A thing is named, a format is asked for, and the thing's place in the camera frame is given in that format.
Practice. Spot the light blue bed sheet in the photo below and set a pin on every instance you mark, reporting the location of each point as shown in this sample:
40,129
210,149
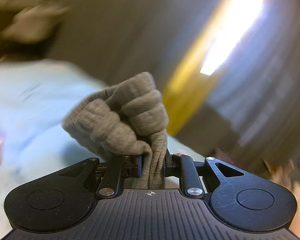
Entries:
27,105

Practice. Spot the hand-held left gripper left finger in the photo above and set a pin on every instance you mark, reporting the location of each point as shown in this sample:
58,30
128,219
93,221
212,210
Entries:
140,166

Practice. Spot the beige plush toy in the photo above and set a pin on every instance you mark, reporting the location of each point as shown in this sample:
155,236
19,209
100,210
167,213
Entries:
27,22

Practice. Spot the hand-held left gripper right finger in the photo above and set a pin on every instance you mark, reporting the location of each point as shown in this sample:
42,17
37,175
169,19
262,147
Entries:
165,167

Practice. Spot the yellow curtain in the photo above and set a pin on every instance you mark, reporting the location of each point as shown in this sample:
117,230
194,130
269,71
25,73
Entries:
182,100

